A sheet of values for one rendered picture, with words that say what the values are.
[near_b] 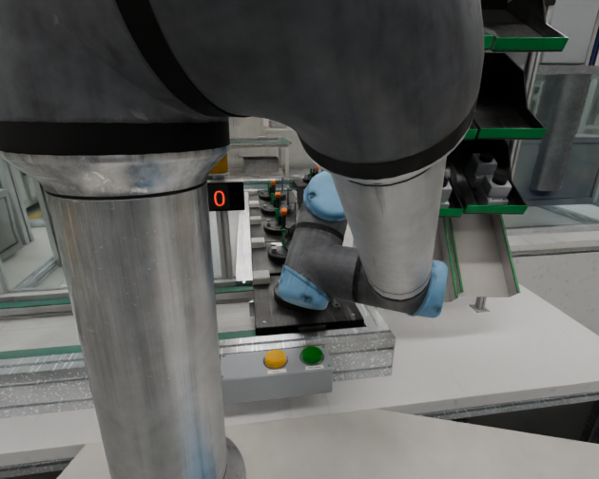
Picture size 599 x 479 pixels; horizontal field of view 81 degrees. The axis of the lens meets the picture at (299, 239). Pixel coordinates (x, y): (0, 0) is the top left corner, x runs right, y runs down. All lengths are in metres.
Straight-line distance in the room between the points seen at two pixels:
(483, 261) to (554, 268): 0.97
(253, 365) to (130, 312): 0.51
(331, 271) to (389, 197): 0.26
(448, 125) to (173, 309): 0.17
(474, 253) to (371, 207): 0.76
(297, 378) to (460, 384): 0.36
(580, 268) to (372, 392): 1.41
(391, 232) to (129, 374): 0.19
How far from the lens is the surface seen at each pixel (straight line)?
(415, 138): 0.17
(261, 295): 0.90
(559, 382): 0.99
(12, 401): 0.90
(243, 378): 0.69
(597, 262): 2.08
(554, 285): 1.98
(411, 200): 0.23
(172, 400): 0.25
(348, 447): 0.72
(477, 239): 1.00
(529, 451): 0.81
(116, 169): 0.18
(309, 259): 0.48
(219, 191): 0.88
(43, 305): 1.10
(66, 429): 0.85
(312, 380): 0.71
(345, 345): 0.76
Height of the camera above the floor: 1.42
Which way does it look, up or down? 21 degrees down
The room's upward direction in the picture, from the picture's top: straight up
